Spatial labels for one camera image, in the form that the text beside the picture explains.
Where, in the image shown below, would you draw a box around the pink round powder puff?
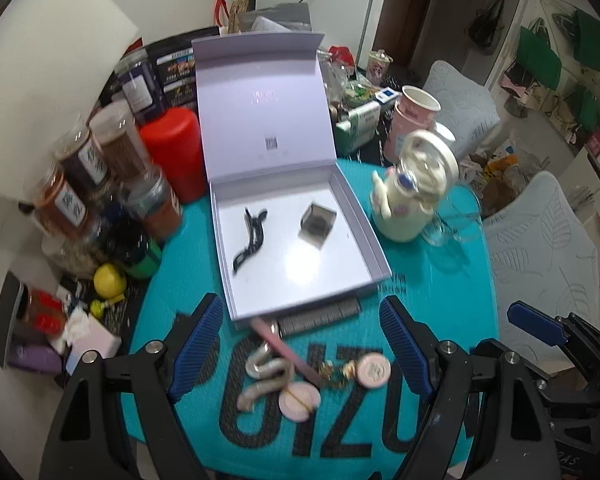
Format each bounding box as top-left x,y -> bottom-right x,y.
278,381 -> 322,423

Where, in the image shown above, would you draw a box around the clear jar dark contents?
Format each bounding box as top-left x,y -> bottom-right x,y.
55,122 -> 113,196

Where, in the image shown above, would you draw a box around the clear jar orange contents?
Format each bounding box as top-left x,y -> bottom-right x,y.
30,160 -> 98,238

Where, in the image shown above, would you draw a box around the red canister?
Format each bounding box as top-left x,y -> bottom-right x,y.
140,107 -> 208,204

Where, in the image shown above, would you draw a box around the long dark glitter box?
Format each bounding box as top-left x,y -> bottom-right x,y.
276,297 -> 363,337

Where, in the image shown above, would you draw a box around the pink round jar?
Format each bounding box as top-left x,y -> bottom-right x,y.
354,352 -> 393,389

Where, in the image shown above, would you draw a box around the beige hair claw clip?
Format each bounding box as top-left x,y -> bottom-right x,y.
242,341 -> 296,412

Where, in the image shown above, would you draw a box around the black hanging bag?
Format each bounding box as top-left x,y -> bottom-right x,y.
467,0 -> 506,56

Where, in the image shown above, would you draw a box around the teal mat with black letters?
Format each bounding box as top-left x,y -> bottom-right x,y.
120,157 -> 498,480

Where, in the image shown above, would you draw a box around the black printed packets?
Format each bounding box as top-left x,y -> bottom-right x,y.
147,32 -> 221,111

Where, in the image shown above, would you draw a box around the grey-lid jar red powder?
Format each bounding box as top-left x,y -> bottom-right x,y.
122,167 -> 183,241

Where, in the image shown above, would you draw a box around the light blue leaf-pattern chair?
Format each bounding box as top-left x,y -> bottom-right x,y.
482,170 -> 600,366
422,60 -> 501,161

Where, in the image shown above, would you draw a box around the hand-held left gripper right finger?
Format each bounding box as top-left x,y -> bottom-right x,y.
379,295 -> 556,480

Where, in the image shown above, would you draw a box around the pale pink box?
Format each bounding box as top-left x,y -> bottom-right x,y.
67,320 -> 123,373

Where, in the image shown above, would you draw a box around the lavender gift box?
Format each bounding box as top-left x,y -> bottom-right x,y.
191,31 -> 392,331

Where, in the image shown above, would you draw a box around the gold charm earrings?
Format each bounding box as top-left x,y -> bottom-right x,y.
317,360 -> 357,390

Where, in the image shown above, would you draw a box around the yellow lemon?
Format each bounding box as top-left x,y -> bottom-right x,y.
93,262 -> 127,298

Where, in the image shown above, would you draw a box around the dark jar green base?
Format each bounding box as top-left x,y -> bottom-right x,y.
112,220 -> 163,281

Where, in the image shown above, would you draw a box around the dark blue labelled jar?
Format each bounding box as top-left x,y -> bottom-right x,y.
115,47 -> 163,121

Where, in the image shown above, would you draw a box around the pink lidded tumbler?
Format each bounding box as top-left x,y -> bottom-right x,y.
367,50 -> 393,86

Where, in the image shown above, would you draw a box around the green white carton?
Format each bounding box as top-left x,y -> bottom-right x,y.
337,102 -> 388,153

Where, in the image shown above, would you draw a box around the cream cartoon water bottle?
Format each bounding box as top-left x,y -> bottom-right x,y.
370,130 -> 462,244

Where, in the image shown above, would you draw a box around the red wrapper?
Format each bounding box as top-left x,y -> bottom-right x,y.
328,46 -> 356,68

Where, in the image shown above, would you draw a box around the small dark grey box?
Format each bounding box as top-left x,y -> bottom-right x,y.
300,202 -> 338,248

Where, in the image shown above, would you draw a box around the clear plastic snack bag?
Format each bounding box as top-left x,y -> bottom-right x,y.
320,50 -> 376,111

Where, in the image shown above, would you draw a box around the purple pouch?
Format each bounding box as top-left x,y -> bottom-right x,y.
7,342 -> 63,376

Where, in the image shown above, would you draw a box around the clear jar brown contents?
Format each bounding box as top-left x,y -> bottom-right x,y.
89,100 -> 153,181

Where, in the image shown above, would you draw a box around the gold woven fan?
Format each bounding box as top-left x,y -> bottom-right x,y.
228,0 -> 253,33

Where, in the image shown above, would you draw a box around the clear jar of oats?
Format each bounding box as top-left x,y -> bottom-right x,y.
45,215 -> 111,276

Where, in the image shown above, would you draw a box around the small yellow-green figure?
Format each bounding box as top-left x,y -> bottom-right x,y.
89,299 -> 126,318

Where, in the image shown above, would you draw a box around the clear glass mug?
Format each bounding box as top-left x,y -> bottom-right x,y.
420,185 -> 483,248

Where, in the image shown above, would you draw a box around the white fridge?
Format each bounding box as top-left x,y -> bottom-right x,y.
255,0 -> 388,56

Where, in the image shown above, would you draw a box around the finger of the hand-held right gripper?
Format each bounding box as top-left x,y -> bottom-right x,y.
472,338 -> 512,361
507,301 -> 576,348

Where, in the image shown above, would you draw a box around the grey plastic bag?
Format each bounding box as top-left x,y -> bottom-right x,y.
237,2 -> 313,36

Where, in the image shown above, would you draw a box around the green tote bag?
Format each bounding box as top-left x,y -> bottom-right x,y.
517,17 -> 563,88
575,7 -> 600,71
577,85 -> 600,131

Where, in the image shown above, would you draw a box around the black hair clip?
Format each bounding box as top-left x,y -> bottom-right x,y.
232,206 -> 269,277

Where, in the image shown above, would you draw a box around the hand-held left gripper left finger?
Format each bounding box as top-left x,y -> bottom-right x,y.
39,292 -> 226,480

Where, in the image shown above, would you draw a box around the pink rectangular stick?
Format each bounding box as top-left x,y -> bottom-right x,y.
251,317 -> 323,388

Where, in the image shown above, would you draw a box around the pink paper cup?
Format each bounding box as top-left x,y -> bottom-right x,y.
382,100 -> 438,166
395,85 -> 441,128

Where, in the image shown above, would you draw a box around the red label jar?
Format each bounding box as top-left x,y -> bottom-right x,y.
17,285 -> 68,346

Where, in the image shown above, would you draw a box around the white tissue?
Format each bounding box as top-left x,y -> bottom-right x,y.
50,307 -> 91,353

